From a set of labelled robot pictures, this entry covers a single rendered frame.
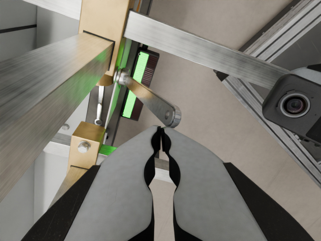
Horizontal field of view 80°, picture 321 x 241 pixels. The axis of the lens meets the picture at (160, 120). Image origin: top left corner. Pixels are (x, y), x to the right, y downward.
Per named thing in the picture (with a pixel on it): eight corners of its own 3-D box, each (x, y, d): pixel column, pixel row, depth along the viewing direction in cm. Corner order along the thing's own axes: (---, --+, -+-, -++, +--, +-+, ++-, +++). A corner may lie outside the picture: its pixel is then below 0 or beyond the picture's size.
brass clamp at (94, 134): (109, 127, 38) (103, 143, 34) (98, 174, 45) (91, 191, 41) (78, 119, 37) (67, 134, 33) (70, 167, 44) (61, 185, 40)
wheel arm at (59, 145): (209, 168, 44) (214, 182, 40) (203, 178, 46) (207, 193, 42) (2, 114, 37) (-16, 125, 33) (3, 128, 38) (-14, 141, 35)
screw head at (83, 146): (91, 142, 34) (89, 146, 33) (89, 151, 35) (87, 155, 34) (79, 139, 34) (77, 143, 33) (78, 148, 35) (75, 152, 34)
